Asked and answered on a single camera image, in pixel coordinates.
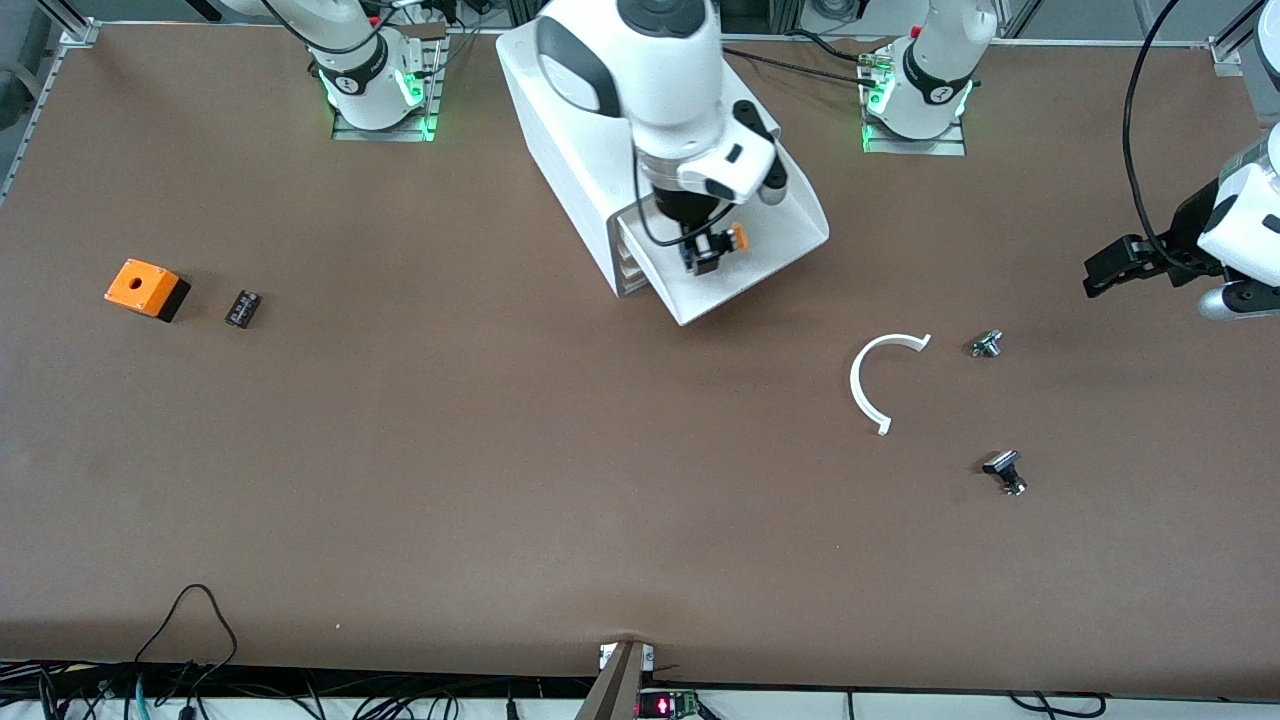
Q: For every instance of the white semicircular plastic bracket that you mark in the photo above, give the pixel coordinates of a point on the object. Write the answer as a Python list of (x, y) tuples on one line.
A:
[(856, 385)]

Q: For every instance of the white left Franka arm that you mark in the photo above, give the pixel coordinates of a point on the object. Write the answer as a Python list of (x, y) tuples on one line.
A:
[(940, 60)]

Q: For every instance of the small metal bracket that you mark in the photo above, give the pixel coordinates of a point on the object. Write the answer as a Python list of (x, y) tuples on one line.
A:
[(605, 656)]

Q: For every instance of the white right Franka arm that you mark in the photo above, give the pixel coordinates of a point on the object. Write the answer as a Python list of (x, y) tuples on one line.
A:
[(660, 70)]

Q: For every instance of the aluminium frame profile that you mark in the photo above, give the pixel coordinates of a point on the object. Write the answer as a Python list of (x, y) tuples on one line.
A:
[(1225, 50), (80, 30)]

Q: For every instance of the orange box with black base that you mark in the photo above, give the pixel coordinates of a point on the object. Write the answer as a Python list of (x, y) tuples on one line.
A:
[(140, 285)]

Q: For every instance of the device with red light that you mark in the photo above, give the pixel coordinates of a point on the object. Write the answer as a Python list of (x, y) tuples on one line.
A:
[(665, 706)]

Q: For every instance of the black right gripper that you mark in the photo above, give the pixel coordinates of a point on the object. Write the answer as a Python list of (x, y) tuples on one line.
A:
[(686, 209)]

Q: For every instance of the small black terminal block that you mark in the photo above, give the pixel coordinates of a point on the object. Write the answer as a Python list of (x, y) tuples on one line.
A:
[(243, 308)]

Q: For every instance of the orange capped push button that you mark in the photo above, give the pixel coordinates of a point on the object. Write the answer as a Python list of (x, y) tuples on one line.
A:
[(740, 237)]

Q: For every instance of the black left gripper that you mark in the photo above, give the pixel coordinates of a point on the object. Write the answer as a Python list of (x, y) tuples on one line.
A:
[(1186, 237)]

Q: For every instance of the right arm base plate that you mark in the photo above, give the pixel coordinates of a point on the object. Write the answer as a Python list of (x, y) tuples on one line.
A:
[(435, 90)]

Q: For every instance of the small metal fitting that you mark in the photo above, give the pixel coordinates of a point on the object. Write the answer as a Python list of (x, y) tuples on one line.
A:
[(986, 344)]

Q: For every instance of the brown camera mount post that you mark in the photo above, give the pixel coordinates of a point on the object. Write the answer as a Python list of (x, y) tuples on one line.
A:
[(610, 690)]

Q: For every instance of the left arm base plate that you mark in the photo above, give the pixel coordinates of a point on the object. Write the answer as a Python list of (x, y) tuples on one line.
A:
[(915, 147)]

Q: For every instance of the grey background object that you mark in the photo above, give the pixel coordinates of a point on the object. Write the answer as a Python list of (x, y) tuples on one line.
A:
[(20, 80)]

